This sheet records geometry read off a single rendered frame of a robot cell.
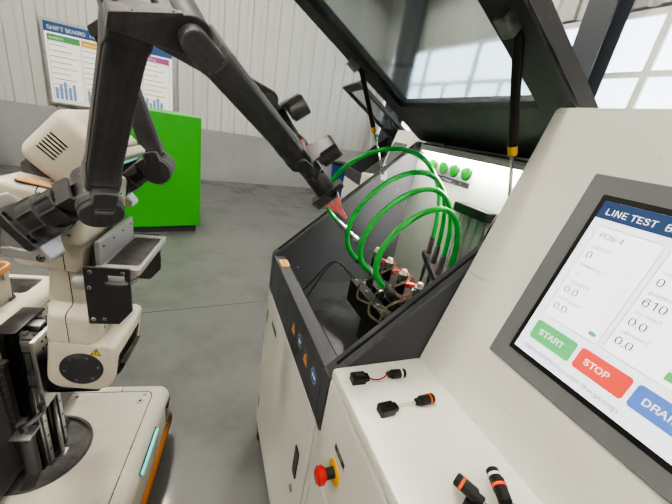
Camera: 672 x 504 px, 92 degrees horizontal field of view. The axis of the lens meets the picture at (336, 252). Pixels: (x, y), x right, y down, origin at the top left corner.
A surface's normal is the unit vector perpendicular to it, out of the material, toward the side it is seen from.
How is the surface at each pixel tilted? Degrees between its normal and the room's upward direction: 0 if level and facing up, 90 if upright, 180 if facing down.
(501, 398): 76
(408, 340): 90
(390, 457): 0
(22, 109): 90
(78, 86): 90
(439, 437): 0
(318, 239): 90
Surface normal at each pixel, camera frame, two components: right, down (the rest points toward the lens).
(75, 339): 0.20, 0.38
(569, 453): -0.86, -0.24
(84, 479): 0.16, -0.92
